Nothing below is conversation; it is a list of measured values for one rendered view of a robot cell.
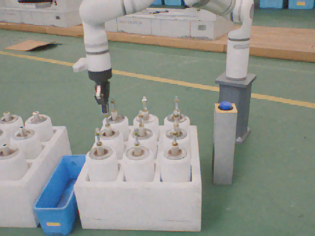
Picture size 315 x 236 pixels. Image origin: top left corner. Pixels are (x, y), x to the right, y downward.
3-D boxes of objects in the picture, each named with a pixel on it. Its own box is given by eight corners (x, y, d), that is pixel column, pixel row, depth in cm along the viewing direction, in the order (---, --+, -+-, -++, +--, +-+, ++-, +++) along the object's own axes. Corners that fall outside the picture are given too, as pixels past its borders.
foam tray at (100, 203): (107, 161, 138) (102, 125, 130) (195, 161, 135) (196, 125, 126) (82, 229, 103) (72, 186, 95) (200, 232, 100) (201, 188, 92)
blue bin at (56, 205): (68, 179, 128) (63, 154, 123) (94, 179, 127) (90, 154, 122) (39, 237, 101) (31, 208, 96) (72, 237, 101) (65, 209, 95)
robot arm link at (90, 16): (74, 3, 84) (124, -9, 84) (76, 0, 91) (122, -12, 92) (83, 29, 87) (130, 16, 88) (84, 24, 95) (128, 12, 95)
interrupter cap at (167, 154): (182, 163, 92) (182, 161, 92) (159, 158, 95) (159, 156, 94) (190, 150, 98) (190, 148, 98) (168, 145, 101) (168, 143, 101)
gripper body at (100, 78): (108, 69, 93) (111, 98, 98) (113, 61, 101) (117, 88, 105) (83, 70, 94) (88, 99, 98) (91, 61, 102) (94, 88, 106)
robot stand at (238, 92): (223, 125, 162) (226, 70, 149) (251, 131, 155) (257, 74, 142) (212, 138, 152) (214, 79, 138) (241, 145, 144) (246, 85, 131)
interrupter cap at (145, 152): (143, 163, 93) (143, 161, 93) (121, 158, 96) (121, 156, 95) (153, 150, 99) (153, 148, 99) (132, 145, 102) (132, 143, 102)
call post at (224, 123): (211, 173, 127) (214, 104, 113) (228, 173, 126) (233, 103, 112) (213, 185, 120) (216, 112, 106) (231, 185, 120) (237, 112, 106)
